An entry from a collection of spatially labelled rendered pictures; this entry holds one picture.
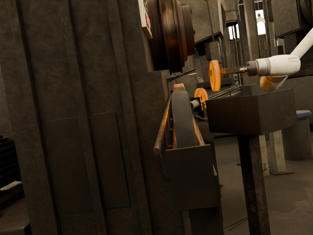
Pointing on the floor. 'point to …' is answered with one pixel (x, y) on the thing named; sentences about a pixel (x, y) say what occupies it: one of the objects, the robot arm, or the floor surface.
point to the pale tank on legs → (234, 12)
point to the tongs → (236, 222)
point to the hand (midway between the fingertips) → (214, 72)
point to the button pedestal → (278, 155)
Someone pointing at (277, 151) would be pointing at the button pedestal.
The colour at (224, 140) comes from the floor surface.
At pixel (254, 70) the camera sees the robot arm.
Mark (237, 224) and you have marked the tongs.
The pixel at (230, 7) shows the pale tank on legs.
